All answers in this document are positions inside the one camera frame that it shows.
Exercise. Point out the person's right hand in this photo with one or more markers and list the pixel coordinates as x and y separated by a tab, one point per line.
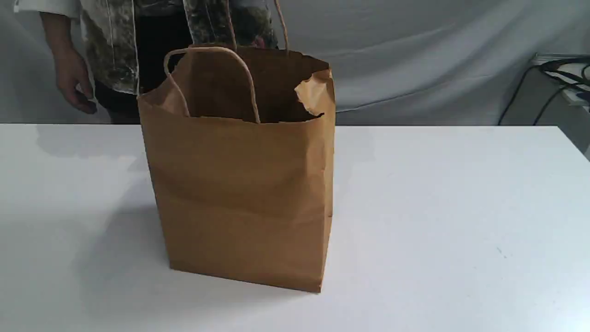
73	80

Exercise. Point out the brown paper bag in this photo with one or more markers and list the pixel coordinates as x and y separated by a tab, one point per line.
240	147

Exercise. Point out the person's right forearm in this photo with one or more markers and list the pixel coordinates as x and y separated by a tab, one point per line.
57	29

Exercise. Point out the person in camouflage jacket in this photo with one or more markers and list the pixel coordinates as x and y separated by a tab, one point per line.
124	42

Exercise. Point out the grey backdrop cloth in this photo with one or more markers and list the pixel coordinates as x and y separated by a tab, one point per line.
395	62

